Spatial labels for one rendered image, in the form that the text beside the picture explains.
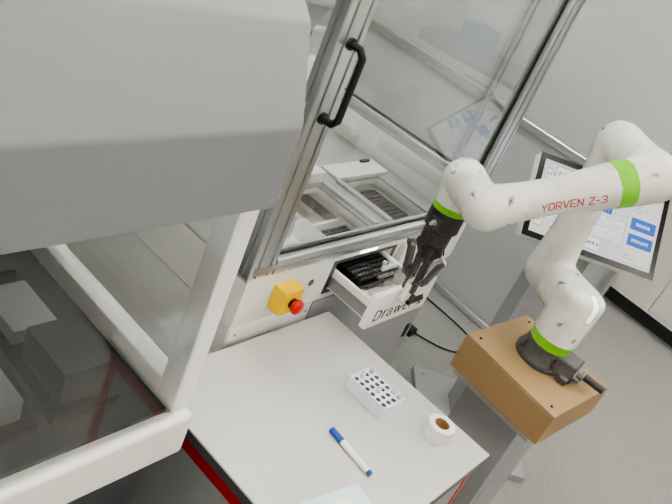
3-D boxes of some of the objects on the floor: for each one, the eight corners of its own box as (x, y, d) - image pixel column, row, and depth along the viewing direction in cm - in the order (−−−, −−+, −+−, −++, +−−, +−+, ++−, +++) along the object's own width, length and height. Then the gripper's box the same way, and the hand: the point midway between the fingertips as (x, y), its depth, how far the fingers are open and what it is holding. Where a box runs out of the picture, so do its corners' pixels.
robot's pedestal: (471, 562, 247) (586, 406, 211) (416, 601, 226) (534, 436, 190) (412, 495, 263) (510, 339, 227) (355, 526, 242) (453, 360, 206)
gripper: (412, 216, 184) (377, 289, 195) (451, 245, 178) (412, 318, 189) (428, 212, 189) (393, 283, 201) (466, 240, 183) (428, 312, 195)
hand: (407, 290), depth 193 cm, fingers closed, pressing on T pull
